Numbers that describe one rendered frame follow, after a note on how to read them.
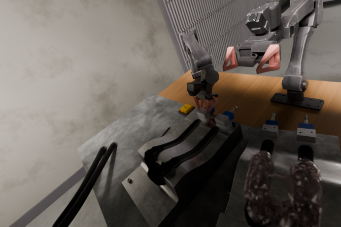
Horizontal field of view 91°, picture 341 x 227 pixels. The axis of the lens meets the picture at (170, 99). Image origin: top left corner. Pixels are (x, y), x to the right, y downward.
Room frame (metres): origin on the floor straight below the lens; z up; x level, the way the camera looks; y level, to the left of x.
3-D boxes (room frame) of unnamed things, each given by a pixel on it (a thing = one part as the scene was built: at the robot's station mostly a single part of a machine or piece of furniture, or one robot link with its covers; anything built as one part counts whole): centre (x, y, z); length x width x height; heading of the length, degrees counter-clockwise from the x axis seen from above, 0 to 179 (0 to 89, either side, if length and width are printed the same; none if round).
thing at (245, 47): (0.45, -0.30, 1.20); 0.10 x 0.07 x 0.07; 29
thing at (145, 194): (0.51, 0.06, 0.87); 0.50 x 0.26 x 0.14; 117
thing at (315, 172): (0.24, -0.18, 0.90); 0.26 x 0.18 x 0.08; 135
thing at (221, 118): (0.58, -0.21, 0.89); 0.13 x 0.05 x 0.05; 117
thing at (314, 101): (0.58, -0.54, 0.84); 0.20 x 0.07 x 0.08; 29
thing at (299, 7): (0.57, -0.53, 1.17); 0.30 x 0.09 x 0.12; 119
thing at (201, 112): (0.68, -0.16, 0.89); 0.13 x 0.05 x 0.05; 118
